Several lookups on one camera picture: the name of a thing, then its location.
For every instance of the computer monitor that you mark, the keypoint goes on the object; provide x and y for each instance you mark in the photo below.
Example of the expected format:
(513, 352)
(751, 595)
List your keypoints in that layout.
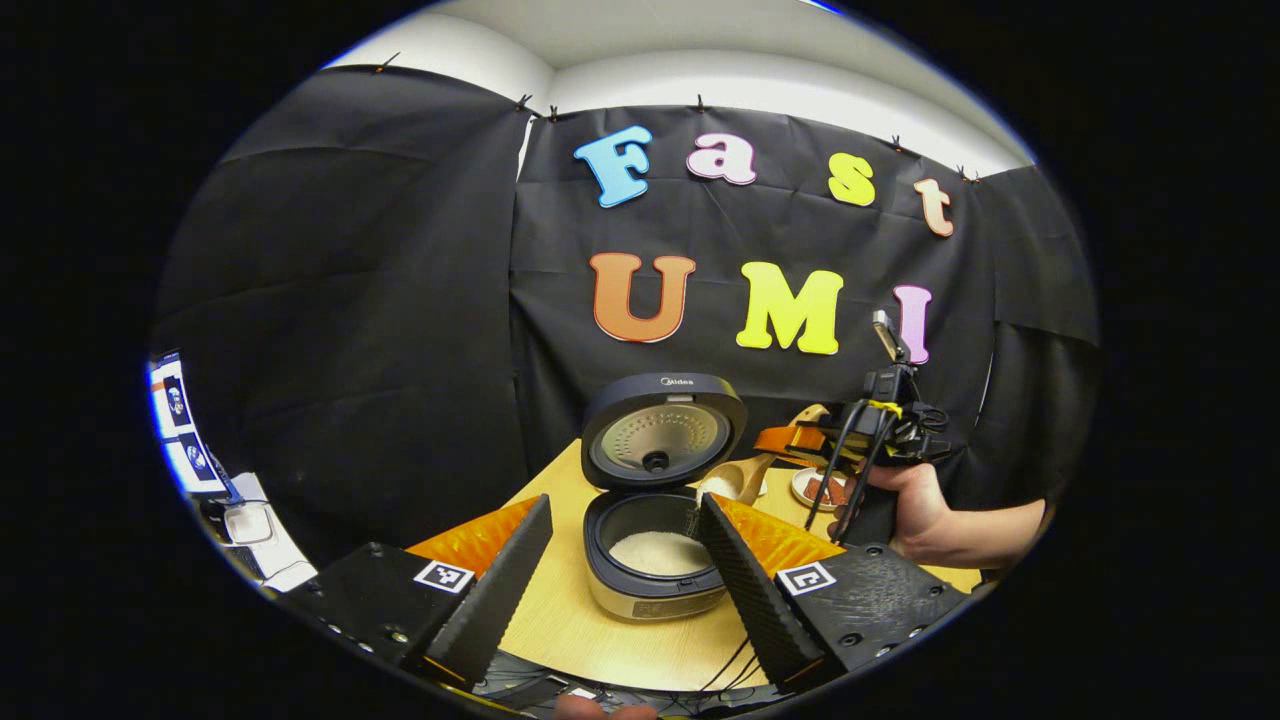
(180, 425)

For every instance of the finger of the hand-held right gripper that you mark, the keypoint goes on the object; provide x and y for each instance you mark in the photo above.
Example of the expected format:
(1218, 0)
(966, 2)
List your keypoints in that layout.
(790, 442)

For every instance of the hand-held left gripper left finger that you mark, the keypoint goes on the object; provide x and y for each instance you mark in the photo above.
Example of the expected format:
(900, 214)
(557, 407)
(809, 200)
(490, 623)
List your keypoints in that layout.
(500, 590)

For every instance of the wooden spoon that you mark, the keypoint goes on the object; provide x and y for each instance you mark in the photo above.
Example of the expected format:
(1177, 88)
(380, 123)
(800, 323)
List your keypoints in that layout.
(728, 485)

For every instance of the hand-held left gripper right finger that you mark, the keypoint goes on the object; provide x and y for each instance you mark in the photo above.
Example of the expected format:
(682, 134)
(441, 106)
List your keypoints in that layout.
(750, 590)

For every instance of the black backdrop cloth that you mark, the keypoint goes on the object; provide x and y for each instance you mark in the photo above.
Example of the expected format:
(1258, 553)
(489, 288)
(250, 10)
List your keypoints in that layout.
(350, 300)

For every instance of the white round plate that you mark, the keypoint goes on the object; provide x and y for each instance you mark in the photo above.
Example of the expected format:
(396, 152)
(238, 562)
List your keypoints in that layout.
(797, 490)

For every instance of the brown meat piece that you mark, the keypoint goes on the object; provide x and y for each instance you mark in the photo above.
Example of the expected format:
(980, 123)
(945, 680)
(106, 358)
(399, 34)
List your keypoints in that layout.
(815, 490)

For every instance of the black rice cooker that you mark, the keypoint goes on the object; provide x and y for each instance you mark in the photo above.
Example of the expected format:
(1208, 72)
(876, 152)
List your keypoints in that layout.
(662, 392)

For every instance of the small white device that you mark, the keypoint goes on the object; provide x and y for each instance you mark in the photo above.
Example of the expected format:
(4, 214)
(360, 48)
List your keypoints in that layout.
(248, 523)

